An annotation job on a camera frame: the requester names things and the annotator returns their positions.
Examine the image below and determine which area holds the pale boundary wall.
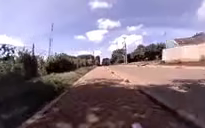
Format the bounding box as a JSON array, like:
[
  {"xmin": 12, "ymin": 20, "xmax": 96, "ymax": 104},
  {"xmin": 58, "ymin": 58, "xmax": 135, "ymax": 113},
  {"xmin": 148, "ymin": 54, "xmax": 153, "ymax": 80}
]
[{"xmin": 161, "ymin": 41, "xmax": 205, "ymax": 64}]

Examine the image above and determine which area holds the tall lattice mast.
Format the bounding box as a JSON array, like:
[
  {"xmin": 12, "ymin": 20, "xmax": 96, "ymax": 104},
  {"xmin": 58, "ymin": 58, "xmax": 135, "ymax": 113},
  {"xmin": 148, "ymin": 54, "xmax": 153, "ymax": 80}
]
[{"xmin": 47, "ymin": 22, "xmax": 55, "ymax": 58}]

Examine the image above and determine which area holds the reddish dirt path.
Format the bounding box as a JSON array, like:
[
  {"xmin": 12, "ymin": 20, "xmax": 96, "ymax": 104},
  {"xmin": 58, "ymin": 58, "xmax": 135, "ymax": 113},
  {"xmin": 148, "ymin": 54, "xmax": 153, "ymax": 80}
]
[{"xmin": 19, "ymin": 65, "xmax": 204, "ymax": 128}]

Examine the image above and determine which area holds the group of trees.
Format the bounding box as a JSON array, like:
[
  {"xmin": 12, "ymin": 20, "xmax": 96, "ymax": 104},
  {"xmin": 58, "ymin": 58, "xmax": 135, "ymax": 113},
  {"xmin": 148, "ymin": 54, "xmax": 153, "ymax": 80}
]
[{"xmin": 109, "ymin": 42, "xmax": 167, "ymax": 65}]

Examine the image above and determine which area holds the grass verge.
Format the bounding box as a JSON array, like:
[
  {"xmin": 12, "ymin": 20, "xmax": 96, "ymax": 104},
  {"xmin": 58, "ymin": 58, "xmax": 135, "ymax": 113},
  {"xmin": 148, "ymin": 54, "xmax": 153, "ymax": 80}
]
[{"xmin": 0, "ymin": 65, "xmax": 97, "ymax": 128}]

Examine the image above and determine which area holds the kerb strip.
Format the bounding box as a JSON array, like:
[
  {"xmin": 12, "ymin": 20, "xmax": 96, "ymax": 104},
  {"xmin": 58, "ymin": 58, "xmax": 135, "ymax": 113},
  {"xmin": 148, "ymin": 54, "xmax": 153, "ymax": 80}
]
[{"xmin": 17, "ymin": 65, "xmax": 98, "ymax": 128}]

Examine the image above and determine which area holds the building with dark roof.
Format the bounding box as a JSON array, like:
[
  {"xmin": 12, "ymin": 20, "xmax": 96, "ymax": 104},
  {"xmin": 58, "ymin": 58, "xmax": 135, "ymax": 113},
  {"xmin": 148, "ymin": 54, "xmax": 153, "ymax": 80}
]
[{"xmin": 165, "ymin": 31, "xmax": 205, "ymax": 50}]

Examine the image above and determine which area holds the utility pole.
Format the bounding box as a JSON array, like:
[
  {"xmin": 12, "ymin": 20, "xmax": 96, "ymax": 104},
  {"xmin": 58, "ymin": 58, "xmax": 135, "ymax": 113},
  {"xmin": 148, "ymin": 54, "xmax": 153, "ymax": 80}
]
[{"xmin": 121, "ymin": 36, "xmax": 129, "ymax": 65}]

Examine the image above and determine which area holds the row of bushes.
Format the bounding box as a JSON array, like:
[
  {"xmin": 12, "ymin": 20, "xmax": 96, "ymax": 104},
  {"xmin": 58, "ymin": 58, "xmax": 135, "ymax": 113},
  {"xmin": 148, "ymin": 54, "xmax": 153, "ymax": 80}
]
[{"xmin": 0, "ymin": 43, "xmax": 102, "ymax": 81}]

